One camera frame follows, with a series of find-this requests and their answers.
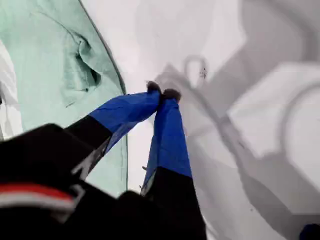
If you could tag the pale green t-shirt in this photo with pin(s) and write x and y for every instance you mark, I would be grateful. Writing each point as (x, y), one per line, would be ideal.
(50, 62)

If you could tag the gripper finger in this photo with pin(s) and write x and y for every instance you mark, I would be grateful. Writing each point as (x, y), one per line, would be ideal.
(170, 150)
(120, 112)

